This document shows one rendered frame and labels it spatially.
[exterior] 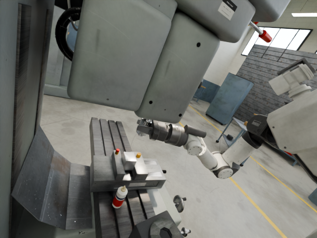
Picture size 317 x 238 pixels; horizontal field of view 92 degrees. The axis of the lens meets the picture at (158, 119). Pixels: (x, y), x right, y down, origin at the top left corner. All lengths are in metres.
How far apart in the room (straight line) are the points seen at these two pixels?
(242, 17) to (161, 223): 0.61
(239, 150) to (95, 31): 0.75
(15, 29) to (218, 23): 0.43
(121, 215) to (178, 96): 0.51
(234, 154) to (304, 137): 0.31
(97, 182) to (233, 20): 0.72
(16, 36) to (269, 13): 0.61
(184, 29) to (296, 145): 0.51
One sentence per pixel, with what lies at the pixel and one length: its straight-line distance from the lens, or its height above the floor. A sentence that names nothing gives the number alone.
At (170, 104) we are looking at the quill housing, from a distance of 0.51.
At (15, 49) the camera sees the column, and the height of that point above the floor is 1.43.
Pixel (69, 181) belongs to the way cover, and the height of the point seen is 0.87.
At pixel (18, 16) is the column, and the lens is 0.36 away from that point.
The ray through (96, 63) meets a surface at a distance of 0.39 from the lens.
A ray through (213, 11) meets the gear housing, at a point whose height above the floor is 1.66.
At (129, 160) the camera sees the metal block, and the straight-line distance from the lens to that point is 0.72.
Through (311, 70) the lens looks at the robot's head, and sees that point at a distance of 0.74.
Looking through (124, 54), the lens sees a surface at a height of 1.48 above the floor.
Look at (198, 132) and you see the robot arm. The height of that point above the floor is 1.30.
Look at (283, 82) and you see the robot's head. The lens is 0.72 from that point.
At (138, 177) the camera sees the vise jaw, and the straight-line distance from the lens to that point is 0.74.
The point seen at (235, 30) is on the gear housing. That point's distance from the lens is 0.54.
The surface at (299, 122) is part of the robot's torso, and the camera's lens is 0.65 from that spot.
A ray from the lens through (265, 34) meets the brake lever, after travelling 0.66.
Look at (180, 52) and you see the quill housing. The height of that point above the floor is 1.54.
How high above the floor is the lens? 1.52
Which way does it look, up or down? 22 degrees down
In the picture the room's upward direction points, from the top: 25 degrees clockwise
